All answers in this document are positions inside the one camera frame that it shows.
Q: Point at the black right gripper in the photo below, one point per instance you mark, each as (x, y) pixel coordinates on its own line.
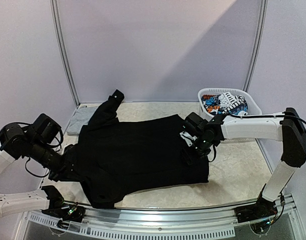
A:
(189, 157)

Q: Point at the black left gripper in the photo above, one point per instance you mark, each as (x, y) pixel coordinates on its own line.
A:
(64, 170)

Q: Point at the grey t-shirt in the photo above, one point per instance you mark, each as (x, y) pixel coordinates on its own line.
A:
(80, 118)

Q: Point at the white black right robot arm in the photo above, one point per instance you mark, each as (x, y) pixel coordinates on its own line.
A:
(287, 127)

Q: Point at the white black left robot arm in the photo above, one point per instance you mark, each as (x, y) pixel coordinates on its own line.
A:
(35, 141)

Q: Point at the translucent white laundry basket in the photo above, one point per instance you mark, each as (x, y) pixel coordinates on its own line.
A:
(253, 107)

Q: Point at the navy printed garment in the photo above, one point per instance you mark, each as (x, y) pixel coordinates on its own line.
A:
(210, 105)

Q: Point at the black white striped garment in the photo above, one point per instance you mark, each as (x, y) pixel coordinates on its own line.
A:
(228, 101)

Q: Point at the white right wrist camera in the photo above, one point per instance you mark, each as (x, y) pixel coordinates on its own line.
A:
(189, 139)

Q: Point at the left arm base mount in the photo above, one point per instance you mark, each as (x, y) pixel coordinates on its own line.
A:
(67, 212)

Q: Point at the aluminium front rail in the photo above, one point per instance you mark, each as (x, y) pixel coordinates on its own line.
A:
(206, 223)

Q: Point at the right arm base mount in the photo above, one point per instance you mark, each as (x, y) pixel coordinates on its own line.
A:
(262, 208)

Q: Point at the aluminium left corner post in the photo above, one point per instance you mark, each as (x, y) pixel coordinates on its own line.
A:
(55, 10)

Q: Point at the aluminium corner post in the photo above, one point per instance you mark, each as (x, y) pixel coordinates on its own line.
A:
(256, 44)
(55, 10)

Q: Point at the aluminium right corner post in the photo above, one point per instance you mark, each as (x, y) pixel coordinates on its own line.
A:
(256, 44)

